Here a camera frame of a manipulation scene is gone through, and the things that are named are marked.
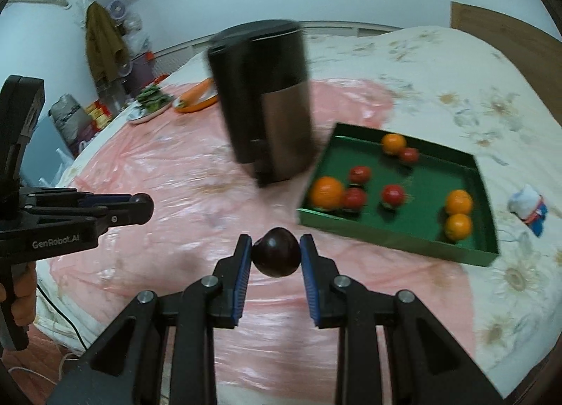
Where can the dark brown electric kettle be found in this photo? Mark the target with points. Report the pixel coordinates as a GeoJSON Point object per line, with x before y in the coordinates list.
{"type": "Point", "coordinates": [263, 102]}

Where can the hanging clear plastic bags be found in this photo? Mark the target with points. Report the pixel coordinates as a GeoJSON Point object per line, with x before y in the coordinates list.
{"type": "Point", "coordinates": [136, 36]}

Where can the white wrapped wall pipe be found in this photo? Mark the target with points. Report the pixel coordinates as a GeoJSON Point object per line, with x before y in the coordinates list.
{"type": "Point", "coordinates": [44, 0]}

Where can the bed with floral quilt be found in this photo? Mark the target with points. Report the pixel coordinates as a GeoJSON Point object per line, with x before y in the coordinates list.
{"type": "Point", "coordinates": [439, 71]}

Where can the red plum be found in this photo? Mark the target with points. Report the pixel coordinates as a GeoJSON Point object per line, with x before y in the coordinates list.
{"type": "Point", "coordinates": [360, 174]}
{"type": "Point", "coordinates": [393, 194]}
{"type": "Point", "coordinates": [409, 155]}
{"type": "Point", "coordinates": [353, 198]}

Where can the green tray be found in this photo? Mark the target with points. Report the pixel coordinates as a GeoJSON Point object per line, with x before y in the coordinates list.
{"type": "Point", "coordinates": [421, 212]}

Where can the large white plastic bag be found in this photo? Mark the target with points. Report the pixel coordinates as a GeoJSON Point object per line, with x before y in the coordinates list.
{"type": "Point", "coordinates": [61, 168]}

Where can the wooden headboard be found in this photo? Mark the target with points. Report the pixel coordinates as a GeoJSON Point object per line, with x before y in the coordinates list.
{"type": "Point", "coordinates": [505, 36]}

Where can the white slatted radiator cover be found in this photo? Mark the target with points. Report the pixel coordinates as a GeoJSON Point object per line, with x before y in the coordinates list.
{"type": "Point", "coordinates": [351, 29]}

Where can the carrot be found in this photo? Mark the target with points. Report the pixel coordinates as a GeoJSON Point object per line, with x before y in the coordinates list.
{"type": "Point", "coordinates": [195, 91]}

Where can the small white fan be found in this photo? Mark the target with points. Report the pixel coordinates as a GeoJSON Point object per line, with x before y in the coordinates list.
{"type": "Point", "coordinates": [117, 9]}

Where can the white red blue toy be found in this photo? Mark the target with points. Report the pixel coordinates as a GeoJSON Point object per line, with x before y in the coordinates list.
{"type": "Point", "coordinates": [524, 203]}

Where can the red and yellow boxes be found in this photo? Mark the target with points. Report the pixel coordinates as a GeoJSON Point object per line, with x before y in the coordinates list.
{"type": "Point", "coordinates": [99, 113]}

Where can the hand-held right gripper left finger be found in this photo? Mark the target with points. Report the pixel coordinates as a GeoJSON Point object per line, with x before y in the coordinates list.
{"type": "Point", "coordinates": [241, 273]}

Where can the brown coat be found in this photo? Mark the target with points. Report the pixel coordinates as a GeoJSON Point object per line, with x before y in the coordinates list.
{"type": "Point", "coordinates": [103, 45]}

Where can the green leafy vegetable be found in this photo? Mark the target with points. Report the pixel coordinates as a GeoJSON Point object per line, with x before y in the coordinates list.
{"type": "Point", "coordinates": [151, 98]}

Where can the pink plastic sheet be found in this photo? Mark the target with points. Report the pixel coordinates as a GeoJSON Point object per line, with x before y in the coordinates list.
{"type": "Point", "coordinates": [175, 159]}

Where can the white coat rack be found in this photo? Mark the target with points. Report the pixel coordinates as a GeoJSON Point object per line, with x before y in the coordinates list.
{"type": "Point", "coordinates": [84, 3]}

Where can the purple plastic bin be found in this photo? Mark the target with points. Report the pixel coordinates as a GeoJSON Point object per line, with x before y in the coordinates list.
{"type": "Point", "coordinates": [141, 74]}

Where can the grey sack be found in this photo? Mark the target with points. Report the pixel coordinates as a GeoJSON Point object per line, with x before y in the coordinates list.
{"type": "Point", "coordinates": [70, 120]}

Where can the orange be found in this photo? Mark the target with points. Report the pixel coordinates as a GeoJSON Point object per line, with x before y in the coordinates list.
{"type": "Point", "coordinates": [393, 144]}
{"type": "Point", "coordinates": [459, 202]}
{"type": "Point", "coordinates": [459, 226]}
{"type": "Point", "coordinates": [327, 192]}

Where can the person's left hand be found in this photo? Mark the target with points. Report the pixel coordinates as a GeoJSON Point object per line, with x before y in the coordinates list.
{"type": "Point", "coordinates": [25, 295]}

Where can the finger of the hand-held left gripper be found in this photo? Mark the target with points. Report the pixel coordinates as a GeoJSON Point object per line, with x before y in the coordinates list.
{"type": "Point", "coordinates": [118, 216]}
{"type": "Point", "coordinates": [105, 199]}

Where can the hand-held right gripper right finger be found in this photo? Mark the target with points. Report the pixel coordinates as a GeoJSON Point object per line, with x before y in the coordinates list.
{"type": "Point", "coordinates": [309, 277]}

